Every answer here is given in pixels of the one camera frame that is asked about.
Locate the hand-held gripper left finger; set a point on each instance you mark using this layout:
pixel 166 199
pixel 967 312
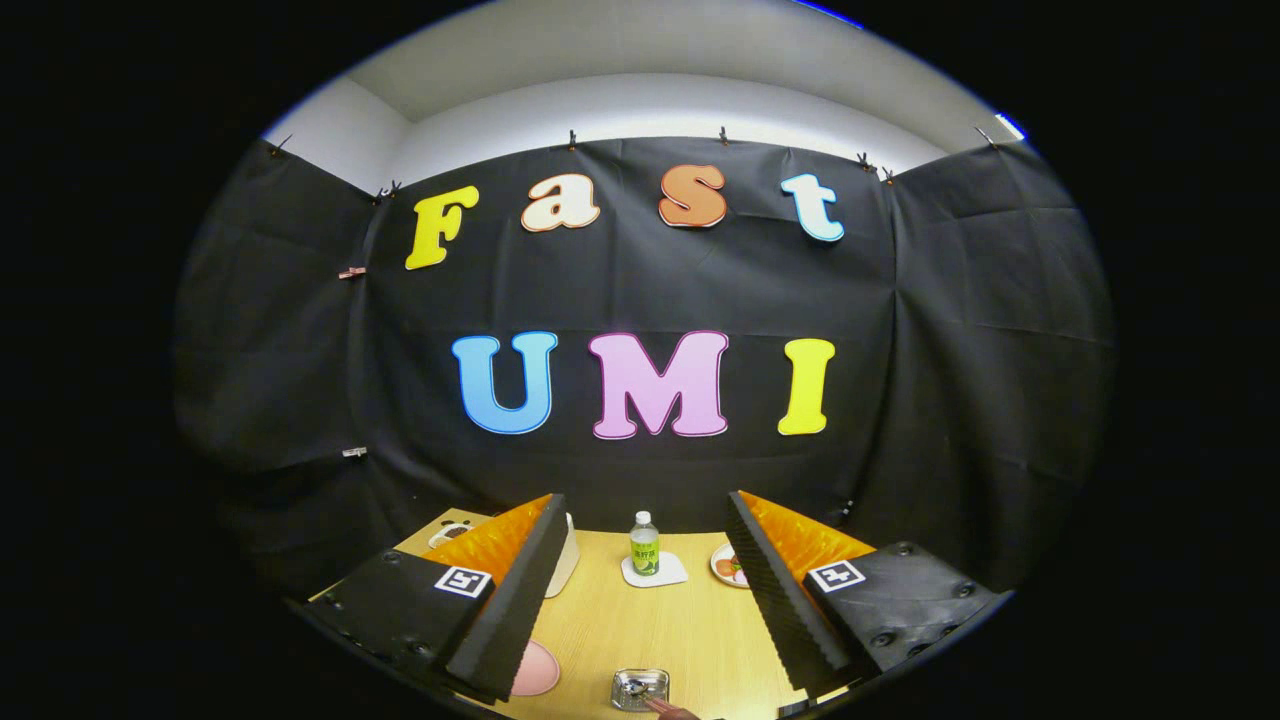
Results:
pixel 515 610

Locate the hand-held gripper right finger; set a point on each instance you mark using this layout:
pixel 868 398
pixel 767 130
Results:
pixel 780 600

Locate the white oval food plate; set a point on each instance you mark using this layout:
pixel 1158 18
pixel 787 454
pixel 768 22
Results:
pixel 728 568

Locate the pink round plate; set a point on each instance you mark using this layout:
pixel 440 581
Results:
pixel 540 670

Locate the cream toaster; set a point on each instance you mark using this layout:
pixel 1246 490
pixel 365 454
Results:
pixel 565 560

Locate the panda shaped food plate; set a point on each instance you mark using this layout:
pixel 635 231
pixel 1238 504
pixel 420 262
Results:
pixel 445 535

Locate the white square coaster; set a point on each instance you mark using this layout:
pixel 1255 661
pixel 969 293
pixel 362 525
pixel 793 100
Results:
pixel 672 572

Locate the green label drink bottle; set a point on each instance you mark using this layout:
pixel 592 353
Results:
pixel 645 555

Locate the perforated metal basket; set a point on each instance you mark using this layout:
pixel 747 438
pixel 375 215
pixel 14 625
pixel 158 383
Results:
pixel 655 680

